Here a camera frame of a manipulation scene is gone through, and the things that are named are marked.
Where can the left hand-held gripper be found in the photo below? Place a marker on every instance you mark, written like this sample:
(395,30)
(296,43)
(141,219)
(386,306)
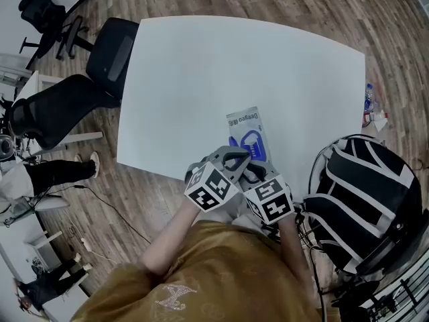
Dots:
(209,188)

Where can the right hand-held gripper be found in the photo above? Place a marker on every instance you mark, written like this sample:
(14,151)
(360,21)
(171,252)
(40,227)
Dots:
(268,201)

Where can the grey wet wipe pack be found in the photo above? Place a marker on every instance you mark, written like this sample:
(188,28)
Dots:
(244,119)

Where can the person's left forearm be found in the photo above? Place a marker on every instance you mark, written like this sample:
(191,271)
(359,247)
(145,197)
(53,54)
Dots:
(174,233)

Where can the person's right forearm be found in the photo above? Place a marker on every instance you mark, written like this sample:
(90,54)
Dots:
(295,253)

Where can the black white striped backpack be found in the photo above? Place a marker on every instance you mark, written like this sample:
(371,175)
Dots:
(355,206)

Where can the person's mustard shirt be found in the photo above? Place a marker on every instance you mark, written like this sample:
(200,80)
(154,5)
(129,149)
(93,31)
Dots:
(218,280)

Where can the red label bottle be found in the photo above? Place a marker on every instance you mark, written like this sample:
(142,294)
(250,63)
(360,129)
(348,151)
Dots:
(372,116)

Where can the white paper scrap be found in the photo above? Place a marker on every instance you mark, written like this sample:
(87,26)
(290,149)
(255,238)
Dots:
(380,125)

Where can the clear plastic water bottle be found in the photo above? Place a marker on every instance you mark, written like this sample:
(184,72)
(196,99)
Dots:
(368,96)

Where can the white power strip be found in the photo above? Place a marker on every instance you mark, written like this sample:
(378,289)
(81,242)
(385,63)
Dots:
(86,244)

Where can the black mesh office chair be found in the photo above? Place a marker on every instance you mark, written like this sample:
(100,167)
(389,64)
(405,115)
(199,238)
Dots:
(57,112)

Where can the black metal railing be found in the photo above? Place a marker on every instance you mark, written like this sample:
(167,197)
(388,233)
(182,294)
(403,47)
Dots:
(402,297)

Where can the white desk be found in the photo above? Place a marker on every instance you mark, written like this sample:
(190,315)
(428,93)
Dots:
(28,89)

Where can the grey round device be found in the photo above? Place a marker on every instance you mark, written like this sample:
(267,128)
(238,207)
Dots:
(5,148)

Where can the grey metal rack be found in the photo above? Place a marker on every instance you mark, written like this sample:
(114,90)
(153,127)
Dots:
(13,69)

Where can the black office chair with armrests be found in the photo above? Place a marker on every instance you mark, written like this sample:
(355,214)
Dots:
(42,8)

